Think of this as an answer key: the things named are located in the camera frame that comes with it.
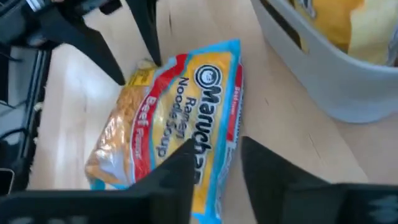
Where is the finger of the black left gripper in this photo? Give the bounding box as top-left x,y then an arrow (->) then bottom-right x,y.
126,0 -> 163,67
39,6 -> 127,86

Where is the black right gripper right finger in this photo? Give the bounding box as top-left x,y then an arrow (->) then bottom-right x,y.
241,136 -> 346,224

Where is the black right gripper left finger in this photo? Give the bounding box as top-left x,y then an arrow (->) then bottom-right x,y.
129,138 -> 197,224

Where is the blue beef ramen pack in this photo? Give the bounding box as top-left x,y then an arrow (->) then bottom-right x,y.
84,39 -> 245,224

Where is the yellow creamy chicken ramen pack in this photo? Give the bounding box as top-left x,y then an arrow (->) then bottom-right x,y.
347,0 -> 398,67
290,0 -> 365,54

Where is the pale grey plastic bin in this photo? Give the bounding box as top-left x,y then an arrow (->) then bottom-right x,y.
250,0 -> 398,124

